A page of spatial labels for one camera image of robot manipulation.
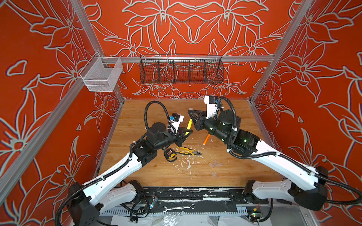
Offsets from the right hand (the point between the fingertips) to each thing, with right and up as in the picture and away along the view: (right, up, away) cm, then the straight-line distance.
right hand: (187, 111), depth 59 cm
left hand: (+2, -9, +7) cm, 11 cm away
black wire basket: (-2, +30, +39) cm, 49 cm away
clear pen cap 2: (+17, -37, +21) cm, 46 cm away
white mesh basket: (-56, +26, +35) cm, 71 cm away
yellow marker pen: (+1, -7, +5) cm, 9 cm away
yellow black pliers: (+4, -26, +29) cm, 39 cm away
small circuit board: (+34, -52, +9) cm, 63 cm away
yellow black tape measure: (-9, -27, +26) cm, 39 cm away
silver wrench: (+3, -49, +11) cm, 50 cm away
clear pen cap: (+16, -32, +24) cm, 43 cm away
